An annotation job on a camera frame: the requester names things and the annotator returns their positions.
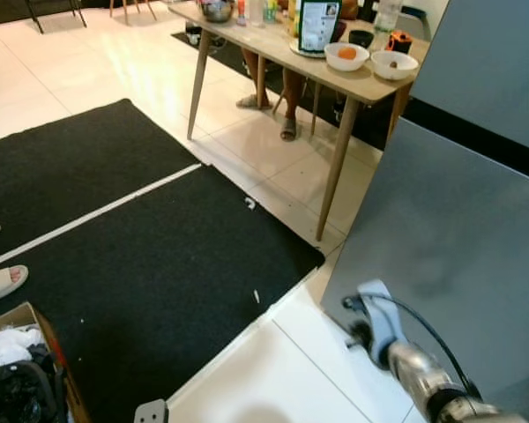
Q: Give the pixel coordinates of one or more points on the large clear plastic bottle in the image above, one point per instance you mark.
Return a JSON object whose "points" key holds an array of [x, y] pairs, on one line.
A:
{"points": [[388, 18]]}

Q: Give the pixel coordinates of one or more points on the small white paper scrap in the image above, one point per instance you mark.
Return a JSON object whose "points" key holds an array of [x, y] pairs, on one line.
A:
{"points": [[249, 203], [257, 297]]}

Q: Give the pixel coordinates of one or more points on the person in blue shirt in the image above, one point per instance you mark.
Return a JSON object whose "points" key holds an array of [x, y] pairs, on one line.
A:
{"points": [[292, 97]]}

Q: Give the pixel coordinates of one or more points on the wooden stool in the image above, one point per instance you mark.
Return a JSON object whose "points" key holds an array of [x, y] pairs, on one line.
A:
{"points": [[126, 9]]}

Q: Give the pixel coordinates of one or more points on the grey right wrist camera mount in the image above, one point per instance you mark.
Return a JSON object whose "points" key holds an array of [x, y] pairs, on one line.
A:
{"points": [[381, 322]]}

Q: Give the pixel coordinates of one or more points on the black metal chair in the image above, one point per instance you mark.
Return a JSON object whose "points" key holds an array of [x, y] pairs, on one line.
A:
{"points": [[34, 16]]}

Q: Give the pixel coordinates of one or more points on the small grey fridge door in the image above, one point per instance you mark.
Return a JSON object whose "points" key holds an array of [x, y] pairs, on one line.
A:
{"points": [[494, 70]]}

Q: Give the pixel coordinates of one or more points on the white plastic bag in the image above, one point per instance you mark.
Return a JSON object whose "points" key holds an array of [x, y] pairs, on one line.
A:
{"points": [[9, 345]]}

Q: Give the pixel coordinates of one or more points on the black floor mat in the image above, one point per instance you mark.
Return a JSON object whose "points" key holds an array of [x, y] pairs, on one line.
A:
{"points": [[70, 167], [176, 291]]}

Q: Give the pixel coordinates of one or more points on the steel bowl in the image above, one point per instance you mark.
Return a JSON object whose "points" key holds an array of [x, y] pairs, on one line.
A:
{"points": [[217, 12]]}

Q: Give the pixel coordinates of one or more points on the brown cardboard box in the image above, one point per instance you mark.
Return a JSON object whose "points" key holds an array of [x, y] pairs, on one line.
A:
{"points": [[66, 388]]}

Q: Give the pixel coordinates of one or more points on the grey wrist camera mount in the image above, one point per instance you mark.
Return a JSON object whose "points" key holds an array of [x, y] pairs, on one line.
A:
{"points": [[381, 322], [150, 412]]}

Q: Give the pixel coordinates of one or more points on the black bag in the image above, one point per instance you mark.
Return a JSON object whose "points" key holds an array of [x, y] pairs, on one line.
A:
{"points": [[18, 392]]}

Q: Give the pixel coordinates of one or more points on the green white drink pouch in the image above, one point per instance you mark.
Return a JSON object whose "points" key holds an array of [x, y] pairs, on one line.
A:
{"points": [[317, 26]]}

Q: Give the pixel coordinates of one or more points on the large grey fridge door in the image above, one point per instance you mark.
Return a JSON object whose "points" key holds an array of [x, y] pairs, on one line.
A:
{"points": [[458, 229]]}

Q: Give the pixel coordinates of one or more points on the white bowl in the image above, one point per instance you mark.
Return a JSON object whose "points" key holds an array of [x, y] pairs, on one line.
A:
{"points": [[392, 70], [335, 62]]}

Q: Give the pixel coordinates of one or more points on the black orange small container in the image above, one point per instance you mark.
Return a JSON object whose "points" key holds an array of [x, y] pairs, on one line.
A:
{"points": [[399, 44]]}

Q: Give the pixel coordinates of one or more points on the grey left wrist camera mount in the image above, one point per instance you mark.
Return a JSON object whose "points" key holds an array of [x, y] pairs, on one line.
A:
{"points": [[150, 412]]}

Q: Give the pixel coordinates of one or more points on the light wooden table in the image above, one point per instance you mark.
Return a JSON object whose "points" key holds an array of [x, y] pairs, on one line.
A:
{"points": [[247, 37]]}

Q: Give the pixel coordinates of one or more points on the black bowl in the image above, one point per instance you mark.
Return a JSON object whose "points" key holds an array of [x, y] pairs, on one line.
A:
{"points": [[361, 39]]}

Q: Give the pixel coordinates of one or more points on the orange fruit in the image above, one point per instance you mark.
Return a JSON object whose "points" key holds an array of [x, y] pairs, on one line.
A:
{"points": [[346, 53]]}

